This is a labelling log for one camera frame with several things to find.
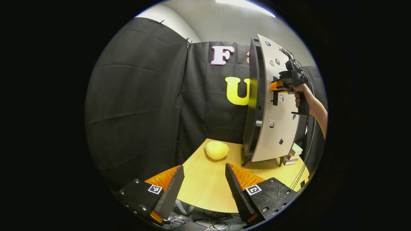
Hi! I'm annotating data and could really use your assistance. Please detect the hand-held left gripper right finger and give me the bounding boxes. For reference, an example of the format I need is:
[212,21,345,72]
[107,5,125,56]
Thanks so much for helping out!
[225,163,297,227]

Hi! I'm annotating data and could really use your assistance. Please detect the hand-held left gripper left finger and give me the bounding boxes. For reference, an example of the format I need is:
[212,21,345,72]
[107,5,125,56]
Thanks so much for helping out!
[114,165,185,225]

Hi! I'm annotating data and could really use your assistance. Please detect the black door handle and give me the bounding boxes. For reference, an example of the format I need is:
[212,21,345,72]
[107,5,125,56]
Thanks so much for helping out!
[272,76,279,106]

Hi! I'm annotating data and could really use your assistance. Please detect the beige cabinet door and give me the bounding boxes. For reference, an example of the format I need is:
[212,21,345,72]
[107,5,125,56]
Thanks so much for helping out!
[252,34,301,162]

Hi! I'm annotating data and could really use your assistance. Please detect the yellow round coaster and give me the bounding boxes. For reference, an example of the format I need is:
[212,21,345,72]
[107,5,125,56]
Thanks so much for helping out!
[205,141,230,160]

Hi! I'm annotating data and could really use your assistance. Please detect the metal table leg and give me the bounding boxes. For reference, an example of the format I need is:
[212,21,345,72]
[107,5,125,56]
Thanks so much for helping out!
[175,199,195,216]

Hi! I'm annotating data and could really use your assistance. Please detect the black backdrop cloth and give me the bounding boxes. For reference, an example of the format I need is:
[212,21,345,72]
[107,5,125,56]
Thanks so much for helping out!
[84,18,328,193]

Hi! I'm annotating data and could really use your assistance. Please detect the black floor cables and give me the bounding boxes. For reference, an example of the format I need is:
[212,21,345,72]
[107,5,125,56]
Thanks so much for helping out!
[164,210,238,231]

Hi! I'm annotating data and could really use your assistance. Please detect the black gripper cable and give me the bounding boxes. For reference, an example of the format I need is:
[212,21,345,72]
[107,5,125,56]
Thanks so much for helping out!
[279,47,318,190]

